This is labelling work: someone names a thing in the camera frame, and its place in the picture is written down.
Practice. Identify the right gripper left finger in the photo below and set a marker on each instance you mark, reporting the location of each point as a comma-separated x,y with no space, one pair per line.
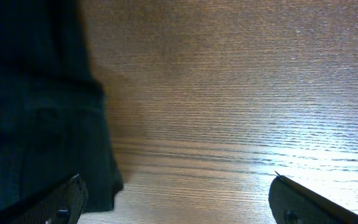
61,203

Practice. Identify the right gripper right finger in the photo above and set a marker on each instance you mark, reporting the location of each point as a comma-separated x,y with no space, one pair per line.
292,203

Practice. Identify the black jeans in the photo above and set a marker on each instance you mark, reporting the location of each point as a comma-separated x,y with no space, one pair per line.
52,121

